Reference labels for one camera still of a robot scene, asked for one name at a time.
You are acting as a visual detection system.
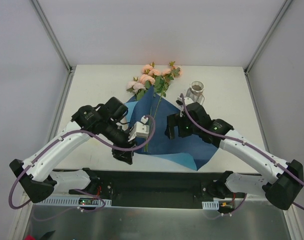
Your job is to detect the blue wrapping paper sheet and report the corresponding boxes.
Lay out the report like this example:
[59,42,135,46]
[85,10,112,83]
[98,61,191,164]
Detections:
[125,90,218,171]

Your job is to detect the pale pink rose stem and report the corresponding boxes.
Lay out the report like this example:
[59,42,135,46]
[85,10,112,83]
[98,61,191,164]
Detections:
[126,75,147,101]

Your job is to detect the peach rose bud stem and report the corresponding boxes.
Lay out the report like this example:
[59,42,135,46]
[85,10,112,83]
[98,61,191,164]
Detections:
[149,61,182,119]

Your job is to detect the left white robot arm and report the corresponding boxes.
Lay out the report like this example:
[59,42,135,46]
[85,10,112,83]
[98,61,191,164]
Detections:
[9,97,136,203]

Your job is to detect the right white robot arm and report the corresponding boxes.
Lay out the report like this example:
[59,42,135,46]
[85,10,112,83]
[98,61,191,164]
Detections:
[165,101,304,210]

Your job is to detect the red object at bottom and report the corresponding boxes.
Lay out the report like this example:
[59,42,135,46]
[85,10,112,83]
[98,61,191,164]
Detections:
[24,235,35,240]

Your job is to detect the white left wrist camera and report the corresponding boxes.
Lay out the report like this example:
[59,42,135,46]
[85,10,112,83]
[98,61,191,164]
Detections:
[128,116,150,141]

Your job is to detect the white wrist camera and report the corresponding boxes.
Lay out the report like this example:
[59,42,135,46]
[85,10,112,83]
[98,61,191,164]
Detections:
[128,116,150,141]
[176,94,194,109]

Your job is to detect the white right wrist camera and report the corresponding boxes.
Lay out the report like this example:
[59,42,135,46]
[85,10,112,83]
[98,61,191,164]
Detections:
[176,94,194,109]

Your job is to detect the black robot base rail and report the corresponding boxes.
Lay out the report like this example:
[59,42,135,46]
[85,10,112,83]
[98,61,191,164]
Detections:
[81,169,244,209]

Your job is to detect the right white cable duct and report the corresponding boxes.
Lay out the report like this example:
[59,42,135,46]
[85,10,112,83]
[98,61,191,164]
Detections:
[202,201,235,210]

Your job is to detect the white cable duct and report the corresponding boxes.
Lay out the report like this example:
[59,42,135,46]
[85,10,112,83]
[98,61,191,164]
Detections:
[36,196,103,208]
[202,201,235,210]

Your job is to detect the left white cable duct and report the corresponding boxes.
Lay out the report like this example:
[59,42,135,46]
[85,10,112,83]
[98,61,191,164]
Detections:
[36,196,103,208]

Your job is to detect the left aluminium frame post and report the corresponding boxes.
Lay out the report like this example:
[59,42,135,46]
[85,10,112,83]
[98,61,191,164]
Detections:
[29,0,76,73]

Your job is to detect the aluminium frame post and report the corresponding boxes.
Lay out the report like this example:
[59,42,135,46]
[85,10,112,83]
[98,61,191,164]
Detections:
[29,0,76,73]
[244,0,295,75]

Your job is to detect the right aluminium frame post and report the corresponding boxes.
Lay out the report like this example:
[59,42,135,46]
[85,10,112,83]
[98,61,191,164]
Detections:
[244,0,295,75]

